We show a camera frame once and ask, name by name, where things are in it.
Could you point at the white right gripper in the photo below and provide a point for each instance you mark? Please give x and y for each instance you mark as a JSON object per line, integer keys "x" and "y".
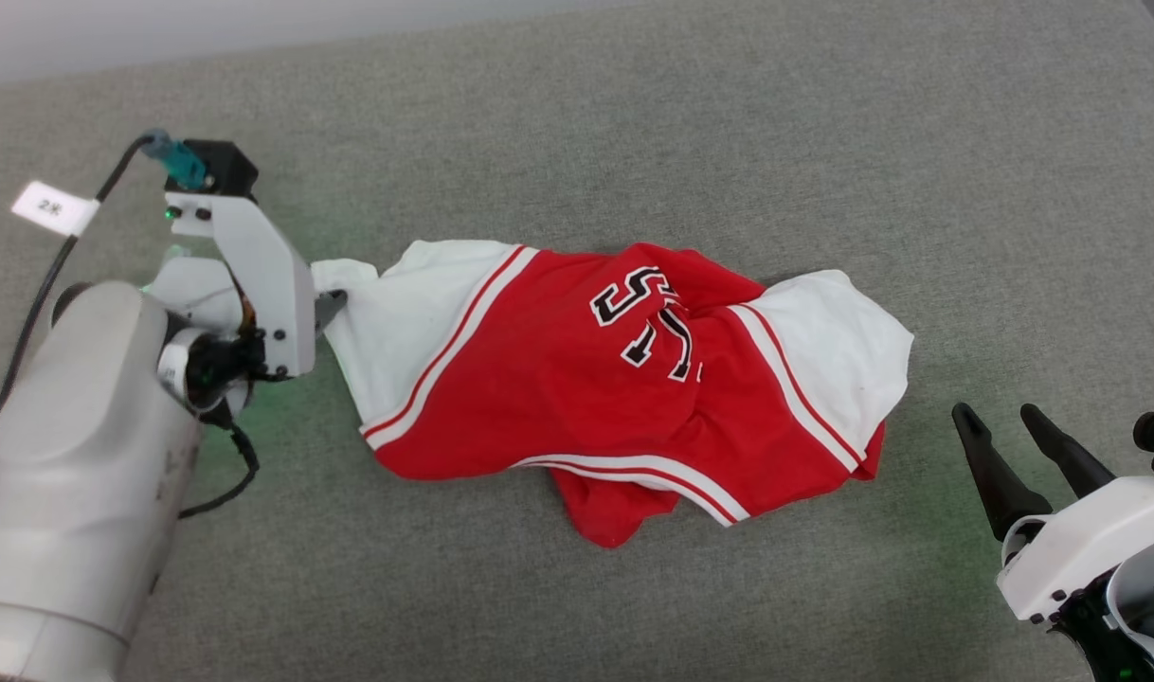
{"x": 1089, "y": 540}

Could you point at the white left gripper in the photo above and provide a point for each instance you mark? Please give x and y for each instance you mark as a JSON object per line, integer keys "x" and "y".
{"x": 274, "y": 284}

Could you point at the red and white jersey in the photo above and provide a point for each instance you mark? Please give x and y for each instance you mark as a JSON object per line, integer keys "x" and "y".
{"x": 539, "y": 398}

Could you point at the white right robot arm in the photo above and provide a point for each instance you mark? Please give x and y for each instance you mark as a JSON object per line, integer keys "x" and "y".
{"x": 1145, "y": 620}

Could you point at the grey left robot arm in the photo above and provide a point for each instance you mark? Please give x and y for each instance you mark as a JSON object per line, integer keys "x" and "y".
{"x": 65, "y": 474}

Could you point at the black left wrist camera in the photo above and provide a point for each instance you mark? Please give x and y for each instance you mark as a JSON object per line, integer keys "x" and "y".
{"x": 225, "y": 170}

